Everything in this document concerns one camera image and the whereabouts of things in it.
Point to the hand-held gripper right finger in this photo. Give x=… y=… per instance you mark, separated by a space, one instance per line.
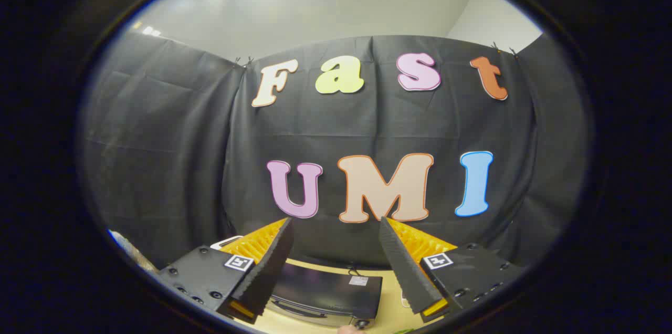
x=404 y=265

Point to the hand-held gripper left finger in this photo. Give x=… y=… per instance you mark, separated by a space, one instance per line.
x=273 y=263

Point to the black toaster oven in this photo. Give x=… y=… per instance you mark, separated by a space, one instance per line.
x=325 y=286

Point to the black backdrop cloth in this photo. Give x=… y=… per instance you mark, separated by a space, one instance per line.
x=367 y=129

